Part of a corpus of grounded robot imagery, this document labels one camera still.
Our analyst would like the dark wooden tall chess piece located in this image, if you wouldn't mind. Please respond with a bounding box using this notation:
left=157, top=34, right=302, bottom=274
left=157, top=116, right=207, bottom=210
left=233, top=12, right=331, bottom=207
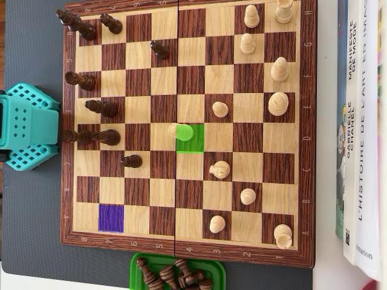
left=56, top=8, right=97, bottom=42
left=62, top=129, right=97, bottom=146
left=85, top=100, right=118, bottom=118

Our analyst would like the light wooden knight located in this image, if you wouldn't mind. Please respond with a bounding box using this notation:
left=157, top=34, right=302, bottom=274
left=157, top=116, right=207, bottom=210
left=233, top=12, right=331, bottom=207
left=209, top=161, right=231, bottom=179

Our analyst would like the light wooden pawn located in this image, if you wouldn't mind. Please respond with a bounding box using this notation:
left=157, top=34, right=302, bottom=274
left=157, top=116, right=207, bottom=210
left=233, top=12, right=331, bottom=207
left=209, top=215, right=226, bottom=234
left=240, top=188, right=257, bottom=205
left=240, top=33, right=256, bottom=55
left=212, top=101, right=229, bottom=118
left=244, top=5, right=261, bottom=28

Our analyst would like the wooden folding chessboard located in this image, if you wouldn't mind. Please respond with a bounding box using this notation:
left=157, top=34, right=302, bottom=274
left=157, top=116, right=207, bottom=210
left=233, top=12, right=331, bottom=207
left=59, top=0, right=318, bottom=269

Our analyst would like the light bishop right side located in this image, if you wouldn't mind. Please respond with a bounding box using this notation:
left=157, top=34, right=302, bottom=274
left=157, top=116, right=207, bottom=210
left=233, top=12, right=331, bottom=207
left=268, top=92, right=289, bottom=117

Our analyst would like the dark wooden rook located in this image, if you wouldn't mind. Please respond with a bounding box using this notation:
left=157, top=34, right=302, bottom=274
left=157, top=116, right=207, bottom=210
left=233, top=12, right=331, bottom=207
left=65, top=71, right=96, bottom=91

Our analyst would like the green plastic tray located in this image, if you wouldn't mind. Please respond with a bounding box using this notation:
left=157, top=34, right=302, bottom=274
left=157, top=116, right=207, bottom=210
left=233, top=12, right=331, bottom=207
left=129, top=253, right=227, bottom=290

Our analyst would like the light wooden rook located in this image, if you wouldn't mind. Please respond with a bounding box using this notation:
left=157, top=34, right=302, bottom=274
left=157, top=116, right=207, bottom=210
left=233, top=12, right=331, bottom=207
left=275, top=0, right=294, bottom=24
left=273, top=223, right=293, bottom=250

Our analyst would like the dark wooden bishop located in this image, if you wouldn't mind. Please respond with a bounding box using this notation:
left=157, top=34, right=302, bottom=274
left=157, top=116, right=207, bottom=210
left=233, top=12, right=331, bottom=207
left=148, top=275, right=165, bottom=289

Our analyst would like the illustrated blue book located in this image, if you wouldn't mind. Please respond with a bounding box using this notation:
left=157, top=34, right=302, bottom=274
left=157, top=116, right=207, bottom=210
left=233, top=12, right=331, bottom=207
left=334, top=0, right=348, bottom=241

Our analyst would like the white Gabrielle Chanel book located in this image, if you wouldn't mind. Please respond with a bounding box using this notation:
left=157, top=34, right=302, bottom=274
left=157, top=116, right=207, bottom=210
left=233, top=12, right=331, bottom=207
left=343, top=0, right=360, bottom=266

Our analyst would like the white art history book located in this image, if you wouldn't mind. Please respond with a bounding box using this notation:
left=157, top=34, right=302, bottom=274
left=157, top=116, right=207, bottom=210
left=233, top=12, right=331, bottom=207
left=354, top=0, right=382, bottom=282

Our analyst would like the book with coloured page edges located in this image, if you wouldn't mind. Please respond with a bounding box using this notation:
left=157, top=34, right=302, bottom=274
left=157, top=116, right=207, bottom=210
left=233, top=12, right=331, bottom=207
left=376, top=0, right=387, bottom=280

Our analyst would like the pink object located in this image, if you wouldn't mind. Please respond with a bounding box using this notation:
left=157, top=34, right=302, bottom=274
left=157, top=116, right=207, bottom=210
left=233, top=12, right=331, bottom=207
left=358, top=278, right=387, bottom=290

